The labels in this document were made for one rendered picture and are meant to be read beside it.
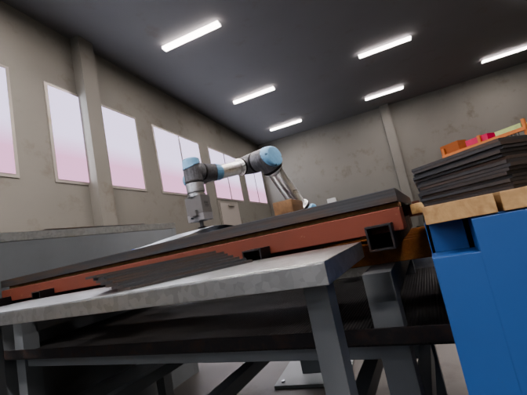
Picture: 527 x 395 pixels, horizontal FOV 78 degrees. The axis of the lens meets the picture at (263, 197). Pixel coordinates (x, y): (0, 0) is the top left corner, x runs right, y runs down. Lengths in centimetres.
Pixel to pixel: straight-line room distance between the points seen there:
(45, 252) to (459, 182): 174
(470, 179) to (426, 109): 1288
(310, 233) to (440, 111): 1272
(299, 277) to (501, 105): 1344
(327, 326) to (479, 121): 1305
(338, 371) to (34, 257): 155
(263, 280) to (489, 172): 31
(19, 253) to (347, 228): 149
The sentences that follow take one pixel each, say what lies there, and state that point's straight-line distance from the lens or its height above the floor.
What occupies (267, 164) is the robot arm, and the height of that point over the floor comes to 117.
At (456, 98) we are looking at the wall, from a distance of 1359.
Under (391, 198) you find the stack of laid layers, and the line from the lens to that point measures 72.
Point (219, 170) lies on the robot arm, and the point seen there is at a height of 113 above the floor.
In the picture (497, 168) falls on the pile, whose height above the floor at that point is 82.
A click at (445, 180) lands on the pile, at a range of 52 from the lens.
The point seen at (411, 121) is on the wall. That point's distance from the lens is 1321.
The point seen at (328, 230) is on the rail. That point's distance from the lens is 75.
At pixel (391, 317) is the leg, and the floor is 58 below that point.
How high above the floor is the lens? 79
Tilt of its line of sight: 8 degrees up
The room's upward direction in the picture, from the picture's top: 12 degrees counter-clockwise
